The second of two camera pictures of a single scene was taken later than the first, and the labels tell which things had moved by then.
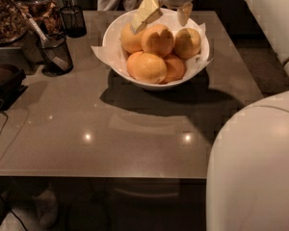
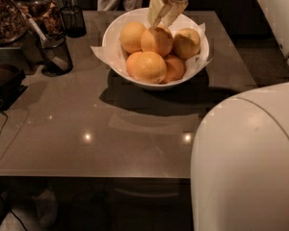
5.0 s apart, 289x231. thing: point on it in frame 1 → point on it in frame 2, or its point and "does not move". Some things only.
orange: x=175 y=69 does not move
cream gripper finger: x=184 y=12 → x=171 y=11
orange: x=187 y=43 does not move
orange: x=131 y=40 does not move
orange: x=157 y=38 does not move
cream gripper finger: x=148 y=11 → x=156 y=2
